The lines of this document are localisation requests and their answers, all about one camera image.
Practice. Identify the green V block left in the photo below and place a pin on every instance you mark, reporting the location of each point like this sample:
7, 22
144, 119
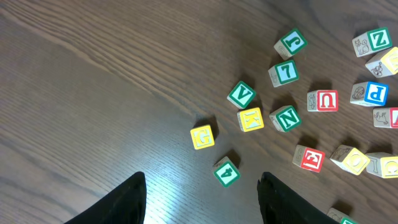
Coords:
241, 95

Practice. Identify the yellow block beside Z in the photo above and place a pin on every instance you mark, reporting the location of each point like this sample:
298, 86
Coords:
384, 63

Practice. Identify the green R block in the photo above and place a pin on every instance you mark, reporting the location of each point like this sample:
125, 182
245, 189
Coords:
340, 217

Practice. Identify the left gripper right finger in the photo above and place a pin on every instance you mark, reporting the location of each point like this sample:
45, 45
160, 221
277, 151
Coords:
279, 204

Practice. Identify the yellow Q block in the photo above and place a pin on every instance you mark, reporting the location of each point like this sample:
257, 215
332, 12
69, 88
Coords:
382, 164

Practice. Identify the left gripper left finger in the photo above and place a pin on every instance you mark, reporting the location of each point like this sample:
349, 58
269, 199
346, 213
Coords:
126, 204

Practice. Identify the green Z block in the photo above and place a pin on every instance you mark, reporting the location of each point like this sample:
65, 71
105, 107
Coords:
372, 41

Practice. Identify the yellow G block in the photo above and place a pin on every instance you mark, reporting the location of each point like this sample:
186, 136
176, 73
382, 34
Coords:
202, 137

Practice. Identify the red U block left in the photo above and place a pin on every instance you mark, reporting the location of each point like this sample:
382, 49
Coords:
322, 101

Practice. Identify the green 7 block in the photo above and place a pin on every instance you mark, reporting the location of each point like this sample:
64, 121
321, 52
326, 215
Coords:
283, 73

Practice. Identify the red E block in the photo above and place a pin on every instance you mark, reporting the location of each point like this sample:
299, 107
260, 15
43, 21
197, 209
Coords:
308, 158

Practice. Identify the yellow K block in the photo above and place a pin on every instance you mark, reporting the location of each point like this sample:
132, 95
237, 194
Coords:
250, 120

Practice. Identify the blue P block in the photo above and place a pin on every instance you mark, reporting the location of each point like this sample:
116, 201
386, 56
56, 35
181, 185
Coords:
369, 94

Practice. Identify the green J block left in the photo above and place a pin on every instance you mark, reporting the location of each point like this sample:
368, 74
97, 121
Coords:
290, 44

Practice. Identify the green 4 block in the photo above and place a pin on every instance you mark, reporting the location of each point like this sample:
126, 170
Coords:
226, 172

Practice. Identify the green N block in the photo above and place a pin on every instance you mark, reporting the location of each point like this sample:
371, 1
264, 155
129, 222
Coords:
285, 118

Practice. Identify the red A block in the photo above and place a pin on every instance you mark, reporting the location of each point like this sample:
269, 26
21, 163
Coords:
385, 117

